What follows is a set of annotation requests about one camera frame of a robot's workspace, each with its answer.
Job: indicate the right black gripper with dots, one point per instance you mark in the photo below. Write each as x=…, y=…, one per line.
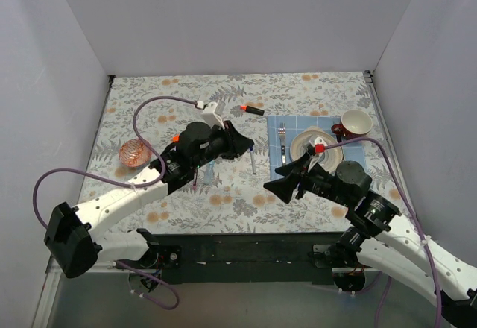
x=302, y=176

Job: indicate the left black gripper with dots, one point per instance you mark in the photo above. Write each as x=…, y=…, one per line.
x=228, y=140

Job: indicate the white thin pen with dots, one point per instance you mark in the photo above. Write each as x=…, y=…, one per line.
x=252, y=161

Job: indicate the orange black highlighter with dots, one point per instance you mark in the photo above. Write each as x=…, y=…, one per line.
x=252, y=110

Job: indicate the light blue marker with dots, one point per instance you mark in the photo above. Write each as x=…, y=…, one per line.
x=209, y=175

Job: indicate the pink pen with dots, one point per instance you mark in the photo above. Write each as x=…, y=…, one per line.
x=194, y=184

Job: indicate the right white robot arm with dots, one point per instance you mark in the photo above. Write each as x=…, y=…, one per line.
x=381, y=237

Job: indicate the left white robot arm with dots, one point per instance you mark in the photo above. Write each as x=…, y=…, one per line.
x=76, y=235

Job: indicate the blue checkered cloth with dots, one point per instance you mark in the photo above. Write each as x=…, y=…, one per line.
x=297, y=124

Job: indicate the silver fork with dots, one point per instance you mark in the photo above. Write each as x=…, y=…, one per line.
x=282, y=138

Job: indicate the beige ceramic plate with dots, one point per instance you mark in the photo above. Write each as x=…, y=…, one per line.
x=328, y=160

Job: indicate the red white cup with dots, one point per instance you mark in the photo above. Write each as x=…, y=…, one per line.
x=353, y=124

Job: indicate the orange patterned bowl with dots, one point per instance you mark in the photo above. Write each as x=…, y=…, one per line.
x=134, y=153

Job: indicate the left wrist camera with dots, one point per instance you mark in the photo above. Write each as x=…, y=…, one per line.
x=212, y=112

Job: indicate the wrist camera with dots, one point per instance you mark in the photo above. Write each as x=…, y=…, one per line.
x=315, y=148
x=212, y=112

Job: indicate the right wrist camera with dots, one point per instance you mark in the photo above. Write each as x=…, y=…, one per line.
x=315, y=148

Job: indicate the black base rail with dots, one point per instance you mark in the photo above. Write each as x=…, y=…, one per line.
x=250, y=258

